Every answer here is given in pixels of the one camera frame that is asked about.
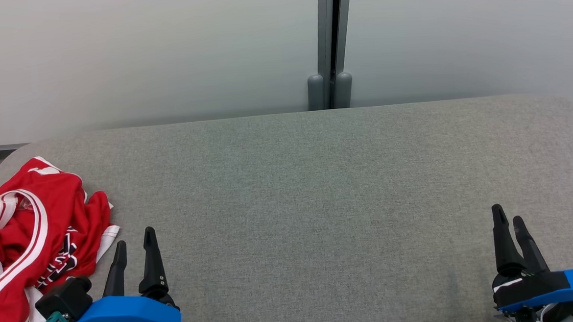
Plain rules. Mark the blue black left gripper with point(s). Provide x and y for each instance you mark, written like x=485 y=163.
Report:
x=128 y=314

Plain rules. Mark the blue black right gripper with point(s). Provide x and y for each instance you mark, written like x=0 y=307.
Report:
x=543 y=287

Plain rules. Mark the red shirt with white sleeves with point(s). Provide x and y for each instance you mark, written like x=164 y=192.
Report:
x=48 y=208

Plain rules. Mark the grey metal partition post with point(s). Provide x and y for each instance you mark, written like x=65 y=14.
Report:
x=326 y=31

